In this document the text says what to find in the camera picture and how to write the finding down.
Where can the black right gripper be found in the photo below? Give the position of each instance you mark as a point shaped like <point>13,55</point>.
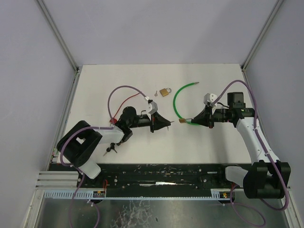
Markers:
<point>211,118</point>

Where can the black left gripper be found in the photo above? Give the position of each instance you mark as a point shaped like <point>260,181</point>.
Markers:
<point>152,122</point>

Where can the keys of small padlock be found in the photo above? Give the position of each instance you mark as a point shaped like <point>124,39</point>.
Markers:
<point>169,124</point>

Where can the small brass padlock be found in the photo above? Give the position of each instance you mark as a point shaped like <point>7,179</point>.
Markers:
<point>185,121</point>

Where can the large brass padlock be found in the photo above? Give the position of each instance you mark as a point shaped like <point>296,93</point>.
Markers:
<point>164,92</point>

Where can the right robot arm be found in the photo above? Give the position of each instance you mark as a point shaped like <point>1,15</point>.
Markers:
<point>267,176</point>

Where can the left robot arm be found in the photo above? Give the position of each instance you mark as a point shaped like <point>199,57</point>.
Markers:
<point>77,146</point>

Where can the keys of orange padlock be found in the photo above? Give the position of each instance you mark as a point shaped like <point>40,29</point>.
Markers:
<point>110,148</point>

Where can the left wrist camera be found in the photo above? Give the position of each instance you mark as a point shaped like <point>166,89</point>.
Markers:
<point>152,108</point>

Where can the red cable lock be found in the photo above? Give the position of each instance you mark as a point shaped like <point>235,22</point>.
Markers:
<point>115,117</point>

